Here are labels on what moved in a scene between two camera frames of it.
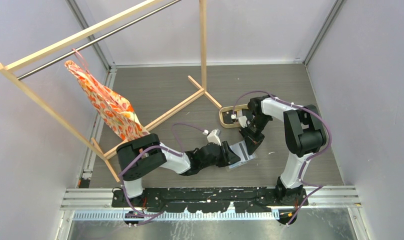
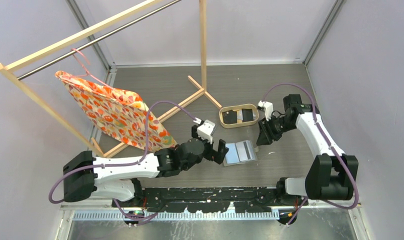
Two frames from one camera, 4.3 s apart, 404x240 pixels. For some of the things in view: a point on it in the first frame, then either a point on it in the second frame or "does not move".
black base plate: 246,200 does not move
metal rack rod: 99,38 does not move
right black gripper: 252,142 → 267,135
